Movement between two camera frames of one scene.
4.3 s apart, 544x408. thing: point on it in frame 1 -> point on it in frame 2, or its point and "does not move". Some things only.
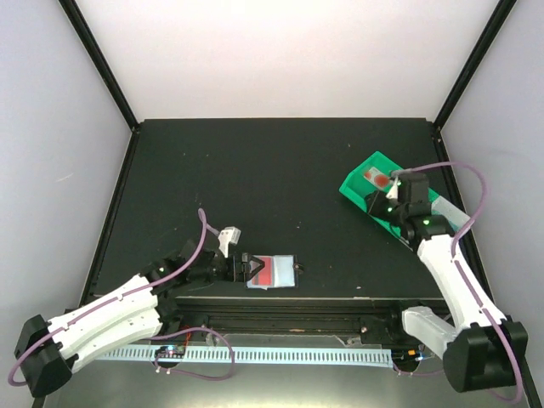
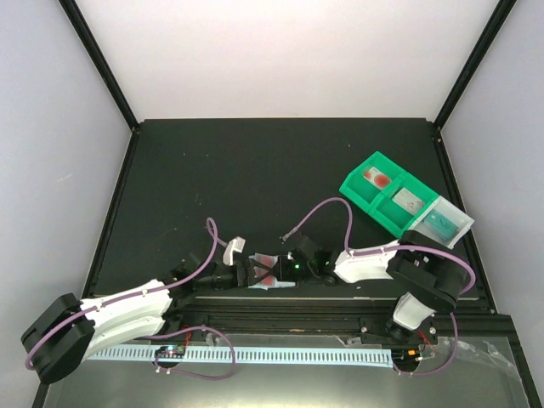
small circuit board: (171, 350) does not move
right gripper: (374, 206) -> (274, 269)
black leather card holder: (279, 272) does not move
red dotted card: (377, 178) does not move
